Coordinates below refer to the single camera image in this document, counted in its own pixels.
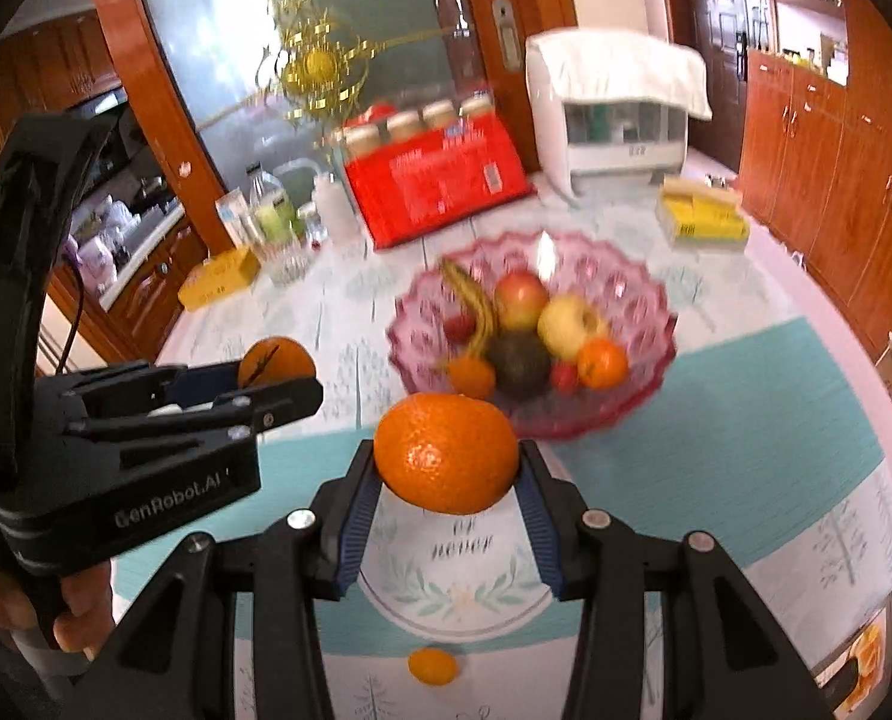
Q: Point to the red apple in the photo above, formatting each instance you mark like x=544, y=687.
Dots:
x=519, y=299

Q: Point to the green label bottle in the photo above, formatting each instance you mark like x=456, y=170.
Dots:
x=271, y=212

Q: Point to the mandarin with dark mark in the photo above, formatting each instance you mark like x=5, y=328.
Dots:
x=275, y=360

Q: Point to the clear drinking glass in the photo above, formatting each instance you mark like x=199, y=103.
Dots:
x=286, y=260

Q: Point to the white cloth cover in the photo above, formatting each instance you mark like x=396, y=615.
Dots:
x=605, y=66

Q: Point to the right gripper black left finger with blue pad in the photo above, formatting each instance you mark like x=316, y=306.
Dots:
x=172, y=656

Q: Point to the yellow flat box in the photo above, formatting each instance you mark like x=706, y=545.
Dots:
x=218, y=277

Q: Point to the yellow pear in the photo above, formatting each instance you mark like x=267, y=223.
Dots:
x=567, y=323

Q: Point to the patterned tablecloth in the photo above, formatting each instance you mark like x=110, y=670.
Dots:
x=771, y=431

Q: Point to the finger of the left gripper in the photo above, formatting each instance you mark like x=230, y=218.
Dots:
x=259, y=409
x=133, y=388

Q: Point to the wooden cabinet doors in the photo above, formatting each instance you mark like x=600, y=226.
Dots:
x=817, y=169

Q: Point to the white plastic squeeze bottle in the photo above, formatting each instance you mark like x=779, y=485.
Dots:
x=335, y=209

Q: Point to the white countertop appliance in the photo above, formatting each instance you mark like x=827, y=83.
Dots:
x=580, y=146

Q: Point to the red paper cup package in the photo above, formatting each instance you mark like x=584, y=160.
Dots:
x=414, y=171

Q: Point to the dark green avocado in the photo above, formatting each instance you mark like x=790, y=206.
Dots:
x=522, y=364

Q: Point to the dark red lychee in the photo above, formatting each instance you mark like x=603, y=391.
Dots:
x=459, y=329

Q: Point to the brown spotted banana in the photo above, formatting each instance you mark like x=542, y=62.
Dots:
x=477, y=301

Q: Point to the yellow tissue pack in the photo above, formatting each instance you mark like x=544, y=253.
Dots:
x=698, y=213

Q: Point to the gold ornament door decoration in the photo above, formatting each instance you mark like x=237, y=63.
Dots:
x=318, y=65

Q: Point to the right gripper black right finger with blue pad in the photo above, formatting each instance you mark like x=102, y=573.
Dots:
x=724, y=653

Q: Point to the large orange mandarin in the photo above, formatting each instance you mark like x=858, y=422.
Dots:
x=446, y=453

